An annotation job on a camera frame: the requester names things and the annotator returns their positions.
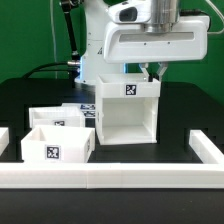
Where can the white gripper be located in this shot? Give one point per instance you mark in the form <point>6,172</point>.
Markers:
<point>144,34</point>

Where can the white drawer cabinet frame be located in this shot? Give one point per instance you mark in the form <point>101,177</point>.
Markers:
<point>126,109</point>

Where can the white drawer box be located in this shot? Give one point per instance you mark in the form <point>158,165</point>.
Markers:
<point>58,144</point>
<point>56,116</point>

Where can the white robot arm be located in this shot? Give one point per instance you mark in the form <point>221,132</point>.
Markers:
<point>93,63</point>

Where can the flat tag sheet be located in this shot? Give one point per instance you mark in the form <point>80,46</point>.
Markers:
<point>87,109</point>

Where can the white right fence rail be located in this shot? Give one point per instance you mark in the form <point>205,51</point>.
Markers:
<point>204,148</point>

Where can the white fence rail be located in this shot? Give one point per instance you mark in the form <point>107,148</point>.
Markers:
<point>4,139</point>
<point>93,175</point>
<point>204,148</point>

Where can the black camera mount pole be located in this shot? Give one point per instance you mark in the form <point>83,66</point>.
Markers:
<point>67,6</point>

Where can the white front fence rail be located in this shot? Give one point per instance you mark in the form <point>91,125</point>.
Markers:
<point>93,175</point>

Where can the white left fence rail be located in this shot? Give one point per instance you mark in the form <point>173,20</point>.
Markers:
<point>4,139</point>

